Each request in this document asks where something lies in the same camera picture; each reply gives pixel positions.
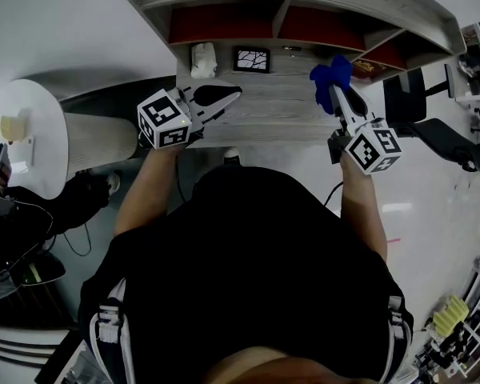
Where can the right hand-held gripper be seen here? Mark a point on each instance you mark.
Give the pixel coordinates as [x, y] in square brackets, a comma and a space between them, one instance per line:
[374, 148]

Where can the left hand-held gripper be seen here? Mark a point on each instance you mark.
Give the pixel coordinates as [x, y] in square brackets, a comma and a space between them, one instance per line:
[162, 112]

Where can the blue cloth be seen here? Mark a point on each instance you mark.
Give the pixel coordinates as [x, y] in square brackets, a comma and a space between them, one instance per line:
[331, 75]

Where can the grey wooden shelf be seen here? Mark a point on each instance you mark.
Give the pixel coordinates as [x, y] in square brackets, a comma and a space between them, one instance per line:
[276, 94]

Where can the person's right forearm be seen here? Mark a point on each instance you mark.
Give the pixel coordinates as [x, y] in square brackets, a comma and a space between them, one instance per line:
[364, 210]

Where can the person's left forearm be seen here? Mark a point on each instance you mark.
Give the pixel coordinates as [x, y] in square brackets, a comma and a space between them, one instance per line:
[152, 182]

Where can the dark red book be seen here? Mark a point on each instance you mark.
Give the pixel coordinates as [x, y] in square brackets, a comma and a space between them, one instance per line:
[368, 69]

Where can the crumpled white tissue pack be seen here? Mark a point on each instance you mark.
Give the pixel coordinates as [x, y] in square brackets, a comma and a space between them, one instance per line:
[203, 60]

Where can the person's white shoe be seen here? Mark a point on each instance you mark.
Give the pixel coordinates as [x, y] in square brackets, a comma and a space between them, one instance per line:
[232, 154]
[113, 182]

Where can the black office chair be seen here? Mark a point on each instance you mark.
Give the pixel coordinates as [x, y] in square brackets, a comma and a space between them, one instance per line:
[436, 134]

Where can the grey ribbed cylinder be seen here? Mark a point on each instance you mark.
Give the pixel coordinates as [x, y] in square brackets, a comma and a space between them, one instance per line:
[100, 142]

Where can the person's black shirt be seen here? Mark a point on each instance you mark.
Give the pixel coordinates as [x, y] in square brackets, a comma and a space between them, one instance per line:
[248, 262]

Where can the round white table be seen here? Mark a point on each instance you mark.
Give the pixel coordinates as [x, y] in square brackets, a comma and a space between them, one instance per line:
[32, 106]

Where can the small white box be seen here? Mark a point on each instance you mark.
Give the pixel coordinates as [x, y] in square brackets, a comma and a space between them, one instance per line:
[30, 150]

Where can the yellow foam block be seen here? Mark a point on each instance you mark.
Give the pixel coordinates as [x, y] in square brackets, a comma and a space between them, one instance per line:
[450, 316]

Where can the person's black white-striped trousers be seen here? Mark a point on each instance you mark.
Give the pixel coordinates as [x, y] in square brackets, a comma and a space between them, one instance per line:
[108, 326]

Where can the black picture frame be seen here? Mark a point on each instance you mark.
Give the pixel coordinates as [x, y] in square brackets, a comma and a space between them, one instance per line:
[252, 59]

